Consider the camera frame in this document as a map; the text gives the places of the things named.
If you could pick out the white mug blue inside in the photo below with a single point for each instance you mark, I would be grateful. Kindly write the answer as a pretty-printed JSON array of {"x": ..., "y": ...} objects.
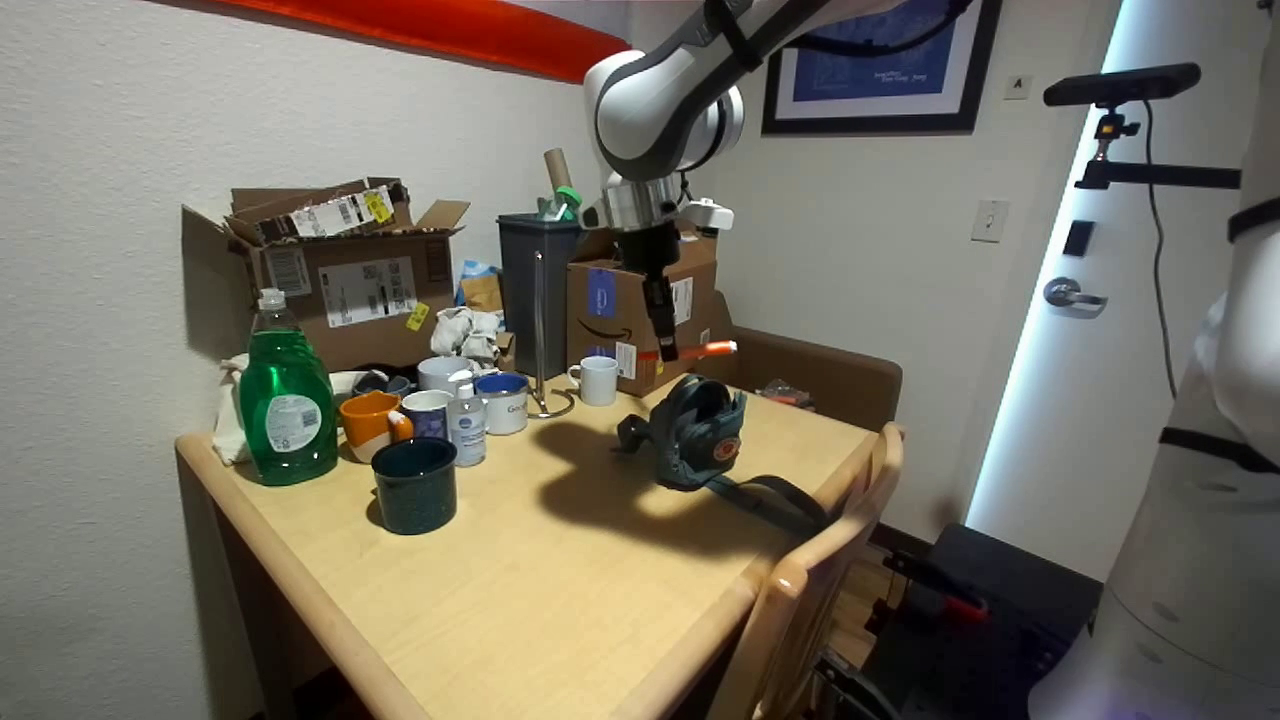
[{"x": 502, "y": 405}]

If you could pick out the large labelled cardboard box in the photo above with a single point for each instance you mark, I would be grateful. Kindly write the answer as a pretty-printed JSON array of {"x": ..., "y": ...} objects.
[{"x": 606, "y": 314}]

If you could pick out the brown wooden board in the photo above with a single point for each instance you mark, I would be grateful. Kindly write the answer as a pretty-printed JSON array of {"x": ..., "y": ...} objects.
[{"x": 814, "y": 373}]

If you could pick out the plain white mug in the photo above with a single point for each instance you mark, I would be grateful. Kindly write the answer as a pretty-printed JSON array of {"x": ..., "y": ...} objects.
[{"x": 440, "y": 373}]

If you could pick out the wooden chair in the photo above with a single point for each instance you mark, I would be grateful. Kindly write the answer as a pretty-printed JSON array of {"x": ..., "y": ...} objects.
[{"x": 802, "y": 586}]

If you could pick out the small white plastic bottle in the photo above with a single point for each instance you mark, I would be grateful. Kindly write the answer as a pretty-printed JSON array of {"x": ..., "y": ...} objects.
[{"x": 465, "y": 427}]

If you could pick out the black camera on stand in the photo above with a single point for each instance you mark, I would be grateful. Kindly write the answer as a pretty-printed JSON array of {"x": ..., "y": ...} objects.
[{"x": 1123, "y": 87}]

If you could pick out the green white trash item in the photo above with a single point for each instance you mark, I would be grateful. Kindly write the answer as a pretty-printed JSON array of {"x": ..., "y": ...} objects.
[{"x": 569, "y": 204}]

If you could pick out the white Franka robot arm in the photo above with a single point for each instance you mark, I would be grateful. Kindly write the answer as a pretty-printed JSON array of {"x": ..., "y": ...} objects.
[{"x": 654, "y": 113}]

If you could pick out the white light switch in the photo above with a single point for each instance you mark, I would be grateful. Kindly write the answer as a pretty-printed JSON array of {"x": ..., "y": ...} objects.
[{"x": 991, "y": 221}]

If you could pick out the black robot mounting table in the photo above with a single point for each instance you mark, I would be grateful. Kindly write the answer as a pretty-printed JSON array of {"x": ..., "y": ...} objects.
[{"x": 986, "y": 625}]

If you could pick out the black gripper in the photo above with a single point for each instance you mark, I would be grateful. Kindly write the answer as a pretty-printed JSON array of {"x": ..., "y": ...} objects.
[{"x": 648, "y": 248}]

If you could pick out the red wall banner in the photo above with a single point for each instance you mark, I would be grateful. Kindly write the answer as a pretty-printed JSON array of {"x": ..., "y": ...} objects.
[{"x": 440, "y": 27}]

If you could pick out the blue picture black frame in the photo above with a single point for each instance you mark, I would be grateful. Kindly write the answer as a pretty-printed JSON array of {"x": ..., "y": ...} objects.
[{"x": 881, "y": 72}]

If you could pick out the green dish soap bottle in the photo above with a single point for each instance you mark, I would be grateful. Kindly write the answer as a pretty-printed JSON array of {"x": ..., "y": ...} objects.
[{"x": 284, "y": 415}]

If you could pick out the brown cardboard tube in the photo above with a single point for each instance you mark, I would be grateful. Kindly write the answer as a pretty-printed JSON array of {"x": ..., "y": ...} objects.
[{"x": 556, "y": 170}]

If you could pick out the orange black clamp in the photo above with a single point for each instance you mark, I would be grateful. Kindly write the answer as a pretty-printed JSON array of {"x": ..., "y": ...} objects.
[{"x": 942, "y": 594}]

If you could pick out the black door lock keypad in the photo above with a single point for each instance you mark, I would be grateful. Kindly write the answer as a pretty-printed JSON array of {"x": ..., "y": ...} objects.
[{"x": 1076, "y": 239}]

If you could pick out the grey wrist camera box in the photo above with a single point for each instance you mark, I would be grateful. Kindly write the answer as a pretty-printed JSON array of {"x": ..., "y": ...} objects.
[{"x": 704, "y": 213}]

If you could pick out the dark grey trash bin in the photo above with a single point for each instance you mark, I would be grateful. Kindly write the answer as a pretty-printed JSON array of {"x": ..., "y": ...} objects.
[{"x": 538, "y": 300}]

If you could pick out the orange mug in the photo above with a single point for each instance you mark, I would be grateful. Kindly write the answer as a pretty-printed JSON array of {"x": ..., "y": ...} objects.
[{"x": 367, "y": 427}]

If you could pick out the small tan box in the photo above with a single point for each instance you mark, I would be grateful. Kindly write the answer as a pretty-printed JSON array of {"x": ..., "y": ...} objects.
[{"x": 480, "y": 287}]

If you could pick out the open cardboard box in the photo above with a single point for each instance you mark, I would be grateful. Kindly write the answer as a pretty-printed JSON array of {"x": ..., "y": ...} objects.
[{"x": 344, "y": 287}]

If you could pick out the teal fabric bag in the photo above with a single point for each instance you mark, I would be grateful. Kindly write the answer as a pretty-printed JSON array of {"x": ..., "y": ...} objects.
[{"x": 686, "y": 432}]

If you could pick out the dark green mug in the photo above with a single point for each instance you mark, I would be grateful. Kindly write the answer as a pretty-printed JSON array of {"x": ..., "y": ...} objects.
[{"x": 414, "y": 490}]

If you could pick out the small blue white mug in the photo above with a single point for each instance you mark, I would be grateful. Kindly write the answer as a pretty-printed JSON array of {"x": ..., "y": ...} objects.
[{"x": 424, "y": 418}]

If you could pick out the orange sharpie marker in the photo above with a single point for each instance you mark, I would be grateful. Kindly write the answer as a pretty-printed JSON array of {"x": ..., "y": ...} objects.
[{"x": 719, "y": 348}]

